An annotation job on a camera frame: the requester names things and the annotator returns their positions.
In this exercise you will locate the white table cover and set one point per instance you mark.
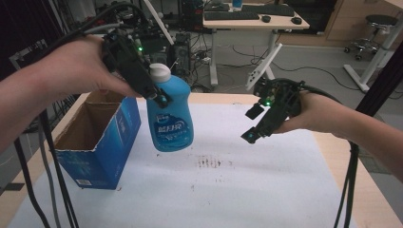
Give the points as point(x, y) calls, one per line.
point(221, 190)

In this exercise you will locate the white power strip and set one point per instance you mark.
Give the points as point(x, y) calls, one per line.
point(205, 60)

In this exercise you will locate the white metal stand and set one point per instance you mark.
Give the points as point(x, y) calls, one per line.
point(377, 60)

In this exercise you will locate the white-legged wooden desk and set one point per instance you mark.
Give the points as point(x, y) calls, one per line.
point(253, 23)

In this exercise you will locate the person's left hand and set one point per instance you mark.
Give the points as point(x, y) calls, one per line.
point(79, 66)

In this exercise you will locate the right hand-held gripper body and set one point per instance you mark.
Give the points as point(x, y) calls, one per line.
point(282, 98)

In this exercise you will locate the blue detergent bottle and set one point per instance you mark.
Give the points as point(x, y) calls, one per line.
point(172, 120)

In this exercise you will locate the black curtain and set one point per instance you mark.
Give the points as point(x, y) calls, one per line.
point(385, 85)

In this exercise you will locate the black equipment rack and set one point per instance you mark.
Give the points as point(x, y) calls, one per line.
point(19, 57)

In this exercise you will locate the wooden cabinet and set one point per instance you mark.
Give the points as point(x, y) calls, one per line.
point(355, 22)

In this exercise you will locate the dark curtain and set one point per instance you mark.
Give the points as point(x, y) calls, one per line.
point(25, 28)

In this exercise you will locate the blue cardboard box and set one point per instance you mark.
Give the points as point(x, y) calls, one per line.
point(101, 148)

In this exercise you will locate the person's right hand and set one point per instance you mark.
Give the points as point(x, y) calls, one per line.
point(313, 114)

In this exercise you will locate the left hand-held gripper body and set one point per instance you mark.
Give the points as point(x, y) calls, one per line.
point(130, 60)

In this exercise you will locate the black computer mouse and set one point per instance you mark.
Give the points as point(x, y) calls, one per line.
point(296, 20)
point(266, 18)

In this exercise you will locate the black computer tower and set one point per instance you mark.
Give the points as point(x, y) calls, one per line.
point(183, 53)
point(158, 47)

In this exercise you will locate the black rolling stool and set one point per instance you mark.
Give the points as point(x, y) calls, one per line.
point(377, 22)

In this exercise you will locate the blue cup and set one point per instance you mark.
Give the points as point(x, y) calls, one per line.
point(237, 3)

